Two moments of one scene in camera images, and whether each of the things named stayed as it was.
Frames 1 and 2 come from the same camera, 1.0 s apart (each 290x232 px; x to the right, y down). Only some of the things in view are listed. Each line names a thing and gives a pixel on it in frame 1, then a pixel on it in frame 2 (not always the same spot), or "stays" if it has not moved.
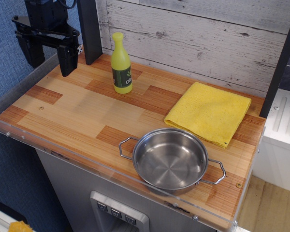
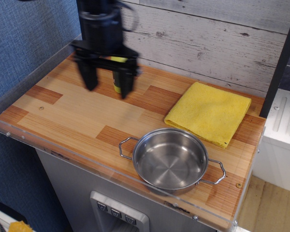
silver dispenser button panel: (110, 215) stays
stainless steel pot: (171, 161) stays
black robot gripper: (47, 21) -> (102, 43)
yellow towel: (210, 113) stays
